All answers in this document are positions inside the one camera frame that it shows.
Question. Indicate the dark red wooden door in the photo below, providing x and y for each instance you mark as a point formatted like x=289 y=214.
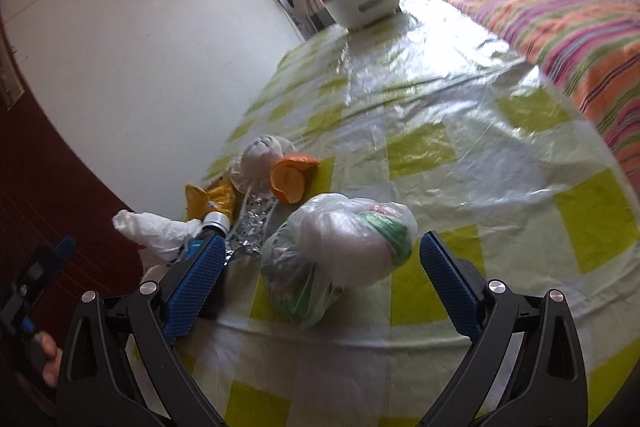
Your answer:
x=55 y=187

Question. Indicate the white plastic basket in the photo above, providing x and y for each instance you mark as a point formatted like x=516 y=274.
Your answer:
x=365 y=4

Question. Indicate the silver foil wrapper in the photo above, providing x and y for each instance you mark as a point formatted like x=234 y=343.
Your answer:
x=252 y=222

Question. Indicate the person's left hand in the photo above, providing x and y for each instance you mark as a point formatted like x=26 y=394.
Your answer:
x=51 y=359

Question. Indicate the crumpled white tissue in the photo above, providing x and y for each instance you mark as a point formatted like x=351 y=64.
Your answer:
x=152 y=232

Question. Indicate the orange peel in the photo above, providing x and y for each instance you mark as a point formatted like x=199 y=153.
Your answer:
x=290 y=179

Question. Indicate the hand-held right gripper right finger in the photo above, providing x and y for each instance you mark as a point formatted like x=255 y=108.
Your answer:
x=449 y=289

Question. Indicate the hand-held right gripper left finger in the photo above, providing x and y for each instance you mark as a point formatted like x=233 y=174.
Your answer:
x=196 y=289

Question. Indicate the clear plastic bag of waste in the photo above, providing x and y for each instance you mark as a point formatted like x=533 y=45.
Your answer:
x=335 y=252

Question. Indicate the yellow snack wrapper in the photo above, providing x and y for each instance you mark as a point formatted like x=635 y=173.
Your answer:
x=210 y=199

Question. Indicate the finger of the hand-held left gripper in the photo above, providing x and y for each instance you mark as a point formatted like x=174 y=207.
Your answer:
x=52 y=259

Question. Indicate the bed with striped cover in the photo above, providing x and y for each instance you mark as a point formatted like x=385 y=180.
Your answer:
x=560 y=12

